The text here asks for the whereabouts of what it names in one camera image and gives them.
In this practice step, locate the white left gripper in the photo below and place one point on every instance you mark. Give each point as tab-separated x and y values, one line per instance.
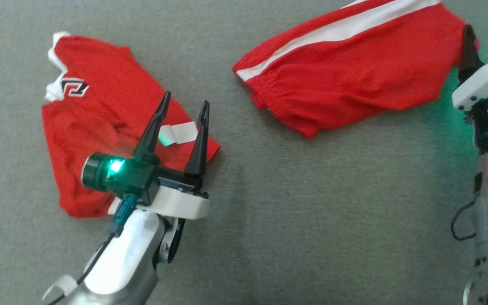
180	203

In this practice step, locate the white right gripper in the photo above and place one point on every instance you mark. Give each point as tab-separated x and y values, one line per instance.
485	80

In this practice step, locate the red Bulls 23 jersey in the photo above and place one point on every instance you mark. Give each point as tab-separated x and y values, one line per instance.
95	127

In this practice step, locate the red shorts with white stripe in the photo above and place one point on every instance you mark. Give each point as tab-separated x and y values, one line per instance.
354	72

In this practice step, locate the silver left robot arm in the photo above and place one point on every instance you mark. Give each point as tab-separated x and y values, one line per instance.
121	258

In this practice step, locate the large grey fabric sofa seat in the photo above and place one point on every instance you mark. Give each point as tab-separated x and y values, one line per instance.
311	212

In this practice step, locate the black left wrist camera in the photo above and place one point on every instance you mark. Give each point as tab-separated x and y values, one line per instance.
100	171

